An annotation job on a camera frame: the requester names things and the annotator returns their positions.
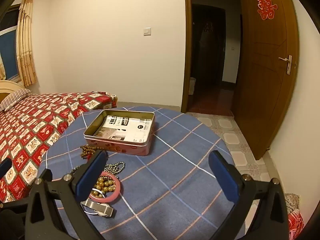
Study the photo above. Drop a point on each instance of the brown wooden door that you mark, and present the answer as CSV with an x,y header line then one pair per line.
x,y
262,92

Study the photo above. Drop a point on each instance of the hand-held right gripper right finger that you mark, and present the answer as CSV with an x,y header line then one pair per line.
x,y
223,180

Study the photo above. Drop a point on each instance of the red plaid cloth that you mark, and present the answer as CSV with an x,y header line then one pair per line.
x,y
295,225

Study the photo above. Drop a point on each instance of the striped pillow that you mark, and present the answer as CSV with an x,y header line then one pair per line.
x,y
15,98

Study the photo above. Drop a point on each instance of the silver metal watch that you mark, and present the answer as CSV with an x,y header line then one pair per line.
x,y
100,207

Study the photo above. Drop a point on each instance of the white wall light switch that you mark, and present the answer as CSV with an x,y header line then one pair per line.
x,y
147,31

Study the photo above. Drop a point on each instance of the cream wooden headboard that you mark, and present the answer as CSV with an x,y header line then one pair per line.
x,y
8,85

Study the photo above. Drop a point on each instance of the bed with red patterned quilt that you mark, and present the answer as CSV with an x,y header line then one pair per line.
x,y
30,130

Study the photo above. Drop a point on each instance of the pale hallway bin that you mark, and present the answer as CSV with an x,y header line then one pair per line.
x,y
192,86

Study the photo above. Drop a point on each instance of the blue plaid tablecloth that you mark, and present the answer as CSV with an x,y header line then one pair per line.
x,y
162,180

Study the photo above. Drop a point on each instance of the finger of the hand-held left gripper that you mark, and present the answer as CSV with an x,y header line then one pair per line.
x,y
5,168

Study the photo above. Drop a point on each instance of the pink bangle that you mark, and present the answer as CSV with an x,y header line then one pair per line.
x,y
115,195

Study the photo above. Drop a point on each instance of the window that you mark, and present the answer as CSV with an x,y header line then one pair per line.
x,y
10,50

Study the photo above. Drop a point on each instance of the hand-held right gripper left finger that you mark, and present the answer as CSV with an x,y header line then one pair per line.
x,y
90,177

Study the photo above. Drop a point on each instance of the brown wooden door frame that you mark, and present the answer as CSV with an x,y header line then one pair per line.
x,y
186,55

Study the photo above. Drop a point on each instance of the red paper door decoration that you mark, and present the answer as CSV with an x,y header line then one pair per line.
x,y
267,7

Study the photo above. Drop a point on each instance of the pink metal tin box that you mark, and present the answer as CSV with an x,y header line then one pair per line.
x,y
125,148

